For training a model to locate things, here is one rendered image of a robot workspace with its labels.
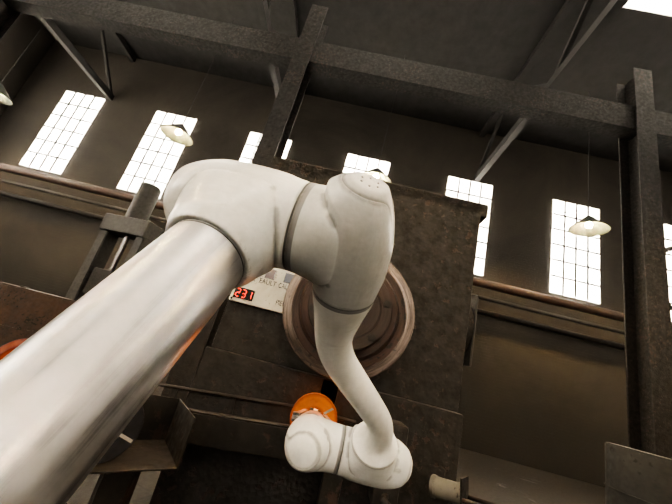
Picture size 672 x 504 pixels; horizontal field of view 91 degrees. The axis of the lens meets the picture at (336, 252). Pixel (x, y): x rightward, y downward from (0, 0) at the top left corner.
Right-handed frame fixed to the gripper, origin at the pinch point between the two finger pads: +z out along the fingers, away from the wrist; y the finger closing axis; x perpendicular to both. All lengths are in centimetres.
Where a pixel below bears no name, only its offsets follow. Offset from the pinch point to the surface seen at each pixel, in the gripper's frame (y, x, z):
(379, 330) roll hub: 13.9, 30.4, -9.9
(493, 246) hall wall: 314, 334, 622
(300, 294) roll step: -15.0, 36.2, -2.9
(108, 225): -427, 122, 420
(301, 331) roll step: -11.1, 24.1, -3.5
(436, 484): 39.1, -8.0, -9.0
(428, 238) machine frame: 30, 76, 16
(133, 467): -37, -15, -33
